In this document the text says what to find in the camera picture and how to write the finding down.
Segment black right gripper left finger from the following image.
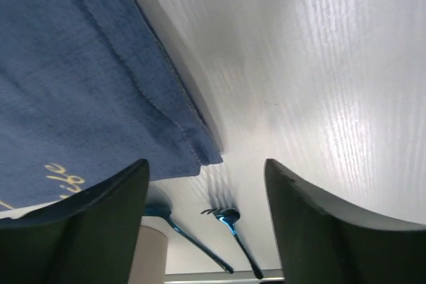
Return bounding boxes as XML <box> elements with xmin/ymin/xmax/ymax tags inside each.
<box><xmin>1</xmin><ymin>160</ymin><xmax>149</xmax><ymax>283</ymax></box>

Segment beige cup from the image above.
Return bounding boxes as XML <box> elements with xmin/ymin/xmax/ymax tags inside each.
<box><xmin>128</xmin><ymin>226</ymin><xmax>168</xmax><ymax>284</ymax></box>

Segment blue metal fork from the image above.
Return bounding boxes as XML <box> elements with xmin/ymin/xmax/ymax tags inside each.
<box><xmin>201</xmin><ymin>208</ymin><xmax>264</xmax><ymax>279</ymax></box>

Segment aluminium frame rail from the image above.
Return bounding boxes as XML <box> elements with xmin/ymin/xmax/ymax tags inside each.
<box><xmin>164</xmin><ymin>269</ymin><xmax>284</xmax><ymax>284</ymax></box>

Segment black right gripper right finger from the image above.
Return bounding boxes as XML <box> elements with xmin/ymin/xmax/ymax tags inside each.
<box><xmin>264</xmin><ymin>159</ymin><xmax>425</xmax><ymax>283</ymax></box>

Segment dark blue spoon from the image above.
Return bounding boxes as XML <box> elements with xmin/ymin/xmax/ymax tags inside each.
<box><xmin>143</xmin><ymin>205</ymin><xmax>234</xmax><ymax>274</ymax></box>

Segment blue cloth placemat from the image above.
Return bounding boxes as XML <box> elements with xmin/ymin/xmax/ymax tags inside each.
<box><xmin>1</xmin><ymin>0</ymin><xmax>222</xmax><ymax>211</ymax></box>

